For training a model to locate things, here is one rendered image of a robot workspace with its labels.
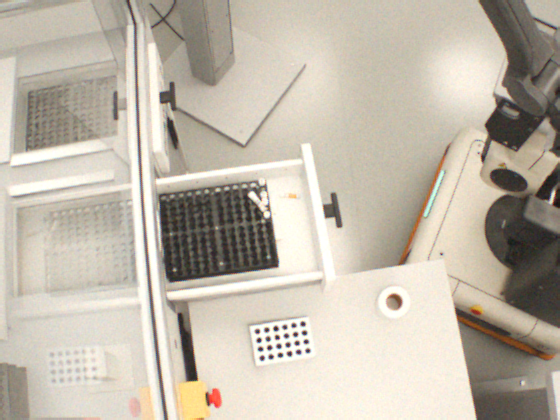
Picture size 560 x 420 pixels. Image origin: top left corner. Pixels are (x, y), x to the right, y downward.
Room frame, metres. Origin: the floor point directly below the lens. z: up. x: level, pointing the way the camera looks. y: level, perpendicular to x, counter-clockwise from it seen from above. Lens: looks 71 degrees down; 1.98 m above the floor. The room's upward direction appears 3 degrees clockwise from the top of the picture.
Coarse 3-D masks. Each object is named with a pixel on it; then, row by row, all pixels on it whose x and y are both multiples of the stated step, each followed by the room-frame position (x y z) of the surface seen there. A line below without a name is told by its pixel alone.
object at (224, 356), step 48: (336, 288) 0.27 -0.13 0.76; (384, 288) 0.28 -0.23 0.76; (432, 288) 0.28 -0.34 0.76; (192, 336) 0.15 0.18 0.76; (240, 336) 0.16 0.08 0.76; (336, 336) 0.17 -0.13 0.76; (384, 336) 0.17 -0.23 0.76; (432, 336) 0.17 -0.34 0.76; (240, 384) 0.05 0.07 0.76; (288, 384) 0.06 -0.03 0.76; (336, 384) 0.06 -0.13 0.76; (384, 384) 0.06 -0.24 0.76; (432, 384) 0.06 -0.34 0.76
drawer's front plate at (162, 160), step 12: (156, 48) 0.77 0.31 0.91; (156, 60) 0.73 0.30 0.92; (156, 72) 0.69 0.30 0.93; (156, 84) 0.66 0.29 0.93; (156, 96) 0.63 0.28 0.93; (156, 108) 0.60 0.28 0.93; (156, 120) 0.57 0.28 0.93; (156, 132) 0.54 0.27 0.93; (156, 144) 0.51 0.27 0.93; (156, 156) 0.50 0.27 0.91; (168, 168) 0.50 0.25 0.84
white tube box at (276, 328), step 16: (288, 320) 0.19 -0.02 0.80; (304, 320) 0.19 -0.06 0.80; (256, 336) 0.15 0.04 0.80; (272, 336) 0.16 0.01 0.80; (288, 336) 0.16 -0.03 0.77; (304, 336) 0.16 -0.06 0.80; (256, 352) 0.12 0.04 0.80; (272, 352) 0.12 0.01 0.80; (288, 352) 0.13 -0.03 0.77; (304, 352) 0.13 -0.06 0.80
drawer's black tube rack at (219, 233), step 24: (192, 192) 0.42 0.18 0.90; (216, 192) 0.43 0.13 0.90; (240, 192) 0.43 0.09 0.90; (168, 216) 0.37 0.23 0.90; (192, 216) 0.37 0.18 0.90; (216, 216) 0.37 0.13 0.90; (240, 216) 0.38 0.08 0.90; (168, 240) 0.33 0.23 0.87; (192, 240) 0.32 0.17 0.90; (216, 240) 0.32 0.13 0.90; (240, 240) 0.33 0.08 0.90; (264, 240) 0.33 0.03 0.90; (168, 264) 0.27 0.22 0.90; (192, 264) 0.27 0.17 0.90; (216, 264) 0.28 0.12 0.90; (240, 264) 0.28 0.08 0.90; (264, 264) 0.28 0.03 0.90
